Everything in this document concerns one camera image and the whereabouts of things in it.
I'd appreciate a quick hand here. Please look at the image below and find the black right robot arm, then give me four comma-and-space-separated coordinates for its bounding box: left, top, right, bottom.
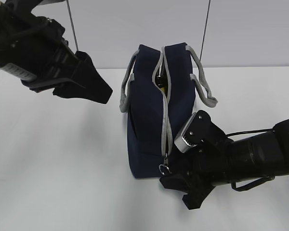
160, 111, 289, 210

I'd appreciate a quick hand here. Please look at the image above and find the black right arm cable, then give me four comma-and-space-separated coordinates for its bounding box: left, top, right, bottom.
225, 129, 276, 193

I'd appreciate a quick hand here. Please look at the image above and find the navy blue lunch bag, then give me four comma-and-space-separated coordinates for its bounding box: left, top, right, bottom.
119, 43, 218, 179

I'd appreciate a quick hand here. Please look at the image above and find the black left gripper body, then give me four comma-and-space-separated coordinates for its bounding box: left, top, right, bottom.
0, 19, 87, 92

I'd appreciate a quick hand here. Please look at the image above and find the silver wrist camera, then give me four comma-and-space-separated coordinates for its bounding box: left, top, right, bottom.
36, 0, 65, 6
174, 110, 228, 153

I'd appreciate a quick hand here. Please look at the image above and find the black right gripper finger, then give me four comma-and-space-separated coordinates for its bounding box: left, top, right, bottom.
182, 185, 215, 210
159, 170, 195, 193

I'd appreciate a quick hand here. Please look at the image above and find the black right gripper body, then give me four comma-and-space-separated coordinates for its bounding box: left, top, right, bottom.
180, 134, 234, 193

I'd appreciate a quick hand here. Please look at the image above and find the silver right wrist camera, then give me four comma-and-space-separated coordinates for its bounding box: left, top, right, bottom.
174, 110, 228, 153

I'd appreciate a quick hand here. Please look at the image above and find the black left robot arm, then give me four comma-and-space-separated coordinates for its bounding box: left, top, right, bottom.
0, 0, 113, 104

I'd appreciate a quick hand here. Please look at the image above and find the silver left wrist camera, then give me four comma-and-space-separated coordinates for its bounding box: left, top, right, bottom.
36, 0, 65, 6

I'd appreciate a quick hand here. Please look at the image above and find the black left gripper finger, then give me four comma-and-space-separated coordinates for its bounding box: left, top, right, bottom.
53, 54, 113, 104

